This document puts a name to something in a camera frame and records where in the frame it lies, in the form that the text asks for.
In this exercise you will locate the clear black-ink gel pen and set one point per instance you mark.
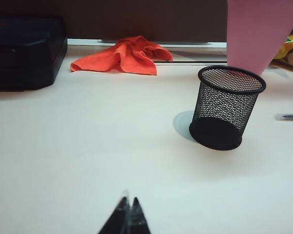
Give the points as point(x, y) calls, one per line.
point(289, 117)

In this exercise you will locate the silver aluminium desk rail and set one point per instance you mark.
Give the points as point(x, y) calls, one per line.
point(197, 52)

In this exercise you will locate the black plastic tool case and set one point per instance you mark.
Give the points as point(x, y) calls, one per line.
point(24, 53)

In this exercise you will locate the brown desk partition panel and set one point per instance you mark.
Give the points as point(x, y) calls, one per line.
point(136, 17)

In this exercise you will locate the pink plastic watering can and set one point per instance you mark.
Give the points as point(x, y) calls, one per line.
point(254, 34)

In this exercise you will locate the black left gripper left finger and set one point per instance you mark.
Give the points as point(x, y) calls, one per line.
point(117, 219)

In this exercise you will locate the orange microfibre cloth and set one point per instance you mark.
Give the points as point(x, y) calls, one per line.
point(127, 57)

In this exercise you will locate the yellow snack bag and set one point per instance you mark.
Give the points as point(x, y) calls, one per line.
point(291, 48)

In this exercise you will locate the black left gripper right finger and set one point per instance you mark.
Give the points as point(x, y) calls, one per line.
point(138, 219)

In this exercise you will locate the black mesh pen basket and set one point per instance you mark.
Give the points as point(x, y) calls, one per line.
point(224, 109)

